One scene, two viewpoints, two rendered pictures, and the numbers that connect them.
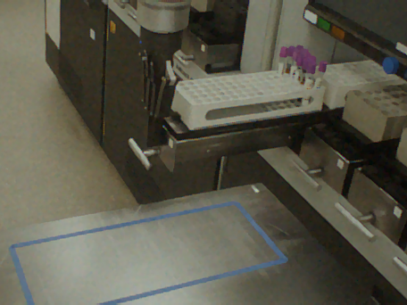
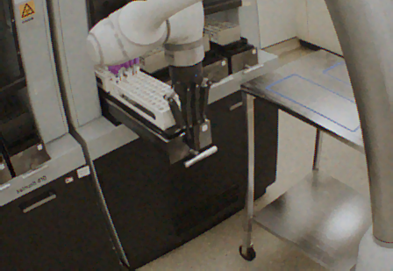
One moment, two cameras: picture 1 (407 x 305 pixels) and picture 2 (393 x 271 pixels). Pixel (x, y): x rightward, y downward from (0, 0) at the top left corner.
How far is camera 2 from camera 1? 1.52 m
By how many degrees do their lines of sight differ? 82
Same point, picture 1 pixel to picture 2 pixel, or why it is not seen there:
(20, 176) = not seen: outside the picture
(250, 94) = (157, 87)
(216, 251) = (304, 87)
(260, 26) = (50, 98)
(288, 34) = (78, 77)
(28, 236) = (344, 130)
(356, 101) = (152, 57)
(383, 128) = not seen: hidden behind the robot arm
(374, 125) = not seen: hidden behind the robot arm
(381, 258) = (225, 89)
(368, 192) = (207, 71)
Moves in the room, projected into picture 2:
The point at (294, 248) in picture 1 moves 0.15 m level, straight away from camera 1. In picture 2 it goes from (285, 73) to (239, 74)
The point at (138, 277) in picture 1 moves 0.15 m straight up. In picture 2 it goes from (336, 99) to (337, 53)
